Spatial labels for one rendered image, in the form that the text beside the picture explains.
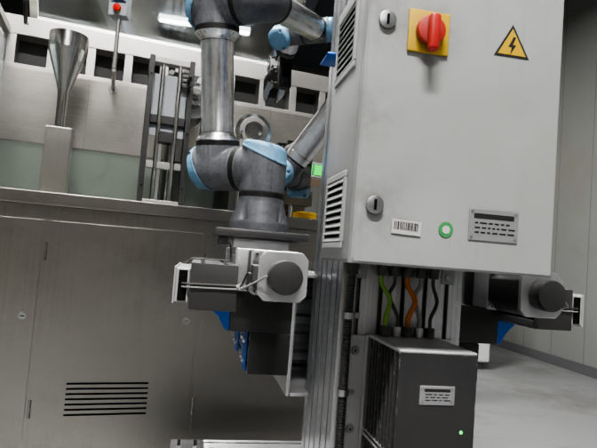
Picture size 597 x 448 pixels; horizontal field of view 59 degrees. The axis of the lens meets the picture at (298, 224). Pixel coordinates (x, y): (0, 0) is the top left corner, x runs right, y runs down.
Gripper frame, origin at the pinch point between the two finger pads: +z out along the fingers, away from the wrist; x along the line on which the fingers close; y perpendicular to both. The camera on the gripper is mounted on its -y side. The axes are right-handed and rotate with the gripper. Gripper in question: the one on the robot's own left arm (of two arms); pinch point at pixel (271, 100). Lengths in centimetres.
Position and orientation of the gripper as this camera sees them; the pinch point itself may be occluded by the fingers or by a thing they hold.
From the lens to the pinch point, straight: 205.4
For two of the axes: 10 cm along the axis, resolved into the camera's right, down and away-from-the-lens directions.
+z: -3.1, 6.6, 6.8
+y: -1.6, -7.4, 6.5
